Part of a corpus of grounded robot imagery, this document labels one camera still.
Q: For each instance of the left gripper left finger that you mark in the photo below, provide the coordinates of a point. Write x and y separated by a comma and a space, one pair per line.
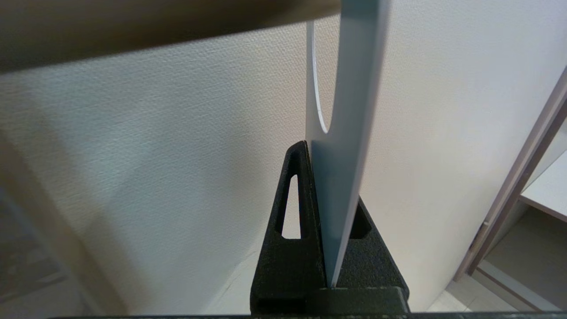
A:
288, 266

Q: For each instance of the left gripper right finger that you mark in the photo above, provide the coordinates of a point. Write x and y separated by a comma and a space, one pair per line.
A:
374, 272

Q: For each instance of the blue and white door hanger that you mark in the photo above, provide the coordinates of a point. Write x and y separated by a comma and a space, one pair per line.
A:
345, 155

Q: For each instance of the white room door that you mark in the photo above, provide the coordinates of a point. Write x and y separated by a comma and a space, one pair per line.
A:
177, 155

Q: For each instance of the white shelf board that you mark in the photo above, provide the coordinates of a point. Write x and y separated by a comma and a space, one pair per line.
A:
549, 190

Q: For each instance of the small brown frame hinge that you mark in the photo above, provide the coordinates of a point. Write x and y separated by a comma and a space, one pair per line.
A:
479, 237

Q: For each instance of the brown wooden side frame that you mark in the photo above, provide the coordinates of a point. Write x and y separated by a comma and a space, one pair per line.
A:
522, 177

